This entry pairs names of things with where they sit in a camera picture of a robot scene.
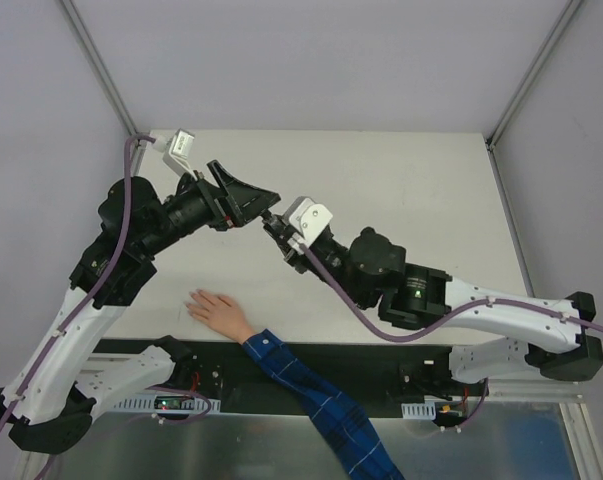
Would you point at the white slotted cable duct right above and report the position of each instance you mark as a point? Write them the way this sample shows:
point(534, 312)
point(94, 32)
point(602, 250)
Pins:
point(425, 411)

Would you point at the aluminium frame post right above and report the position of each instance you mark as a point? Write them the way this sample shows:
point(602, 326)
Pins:
point(533, 72)

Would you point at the white slotted cable duct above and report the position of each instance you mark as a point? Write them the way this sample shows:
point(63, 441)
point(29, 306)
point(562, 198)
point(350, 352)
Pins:
point(425, 411)
point(163, 403)

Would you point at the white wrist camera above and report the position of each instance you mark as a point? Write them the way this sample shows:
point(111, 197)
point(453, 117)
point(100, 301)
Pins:
point(175, 151)
point(308, 219)

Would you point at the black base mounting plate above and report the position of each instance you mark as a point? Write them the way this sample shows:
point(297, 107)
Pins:
point(380, 378)

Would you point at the white slotted cable duct left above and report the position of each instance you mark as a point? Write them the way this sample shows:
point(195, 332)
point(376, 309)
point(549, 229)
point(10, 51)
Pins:
point(163, 403)

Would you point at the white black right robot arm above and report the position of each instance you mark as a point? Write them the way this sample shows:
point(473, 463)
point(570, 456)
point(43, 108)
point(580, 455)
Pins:
point(402, 302)

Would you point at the aluminium frame post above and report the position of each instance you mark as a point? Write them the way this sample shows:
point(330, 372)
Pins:
point(533, 72)
point(92, 55)

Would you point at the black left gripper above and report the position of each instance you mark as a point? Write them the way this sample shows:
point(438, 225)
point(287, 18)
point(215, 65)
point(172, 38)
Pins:
point(219, 201)

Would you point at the blue plaid sleeve forearm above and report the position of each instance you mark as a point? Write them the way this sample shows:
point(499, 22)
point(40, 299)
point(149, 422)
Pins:
point(341, 421)

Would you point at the person's bare hand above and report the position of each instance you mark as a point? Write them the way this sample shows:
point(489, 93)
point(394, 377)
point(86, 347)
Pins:
point(220, 314)

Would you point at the black nail polish brush cap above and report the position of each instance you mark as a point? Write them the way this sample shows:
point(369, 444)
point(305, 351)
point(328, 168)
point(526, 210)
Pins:
point(269, 218)

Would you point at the aluminium frame post left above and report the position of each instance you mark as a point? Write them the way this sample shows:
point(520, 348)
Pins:
point(92, 55)

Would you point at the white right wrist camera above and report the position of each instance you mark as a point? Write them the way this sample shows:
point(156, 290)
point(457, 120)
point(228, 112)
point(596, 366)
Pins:
point(308, 219)

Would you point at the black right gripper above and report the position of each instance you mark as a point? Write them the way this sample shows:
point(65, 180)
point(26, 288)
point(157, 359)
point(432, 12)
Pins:
point(285, 239)

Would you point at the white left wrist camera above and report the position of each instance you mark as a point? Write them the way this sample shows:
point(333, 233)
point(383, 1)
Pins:
point(175, 151)

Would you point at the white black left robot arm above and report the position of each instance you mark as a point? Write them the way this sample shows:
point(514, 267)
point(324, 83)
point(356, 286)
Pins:
point(51, 405)

